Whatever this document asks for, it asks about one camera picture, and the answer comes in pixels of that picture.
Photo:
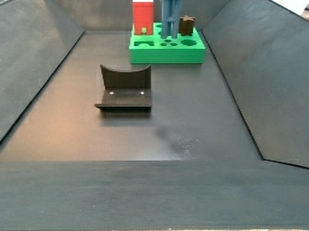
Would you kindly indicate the blue three prong object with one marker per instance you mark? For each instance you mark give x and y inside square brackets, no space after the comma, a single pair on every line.
[170,18]

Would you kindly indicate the green shape board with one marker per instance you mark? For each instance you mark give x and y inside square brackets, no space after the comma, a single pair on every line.
[150,49]

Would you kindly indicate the black curved holder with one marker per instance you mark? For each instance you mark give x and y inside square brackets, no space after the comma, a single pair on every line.
[127,88]

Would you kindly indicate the brown star peg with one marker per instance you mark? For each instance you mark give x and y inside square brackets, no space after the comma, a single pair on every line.
[186,24]

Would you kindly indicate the red block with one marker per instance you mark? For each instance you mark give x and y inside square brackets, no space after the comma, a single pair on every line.
[143,16]

